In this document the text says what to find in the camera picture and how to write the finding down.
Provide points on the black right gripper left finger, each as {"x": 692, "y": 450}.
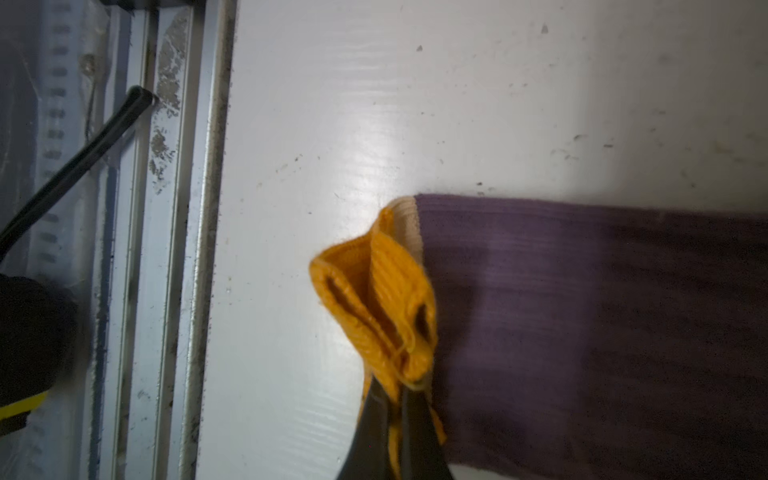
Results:
{"x": 368, "y": 456}

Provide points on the yellow black tape measure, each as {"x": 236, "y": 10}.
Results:
{"x": 37, "y": 329}

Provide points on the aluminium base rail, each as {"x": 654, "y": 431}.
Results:
{"x": 132, "y": 243}

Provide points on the purple sock yellow cuff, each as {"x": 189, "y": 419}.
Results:
{"x": 563, "y": 341}

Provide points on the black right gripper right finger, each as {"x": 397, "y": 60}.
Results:
{"x": 421, "y": 456}

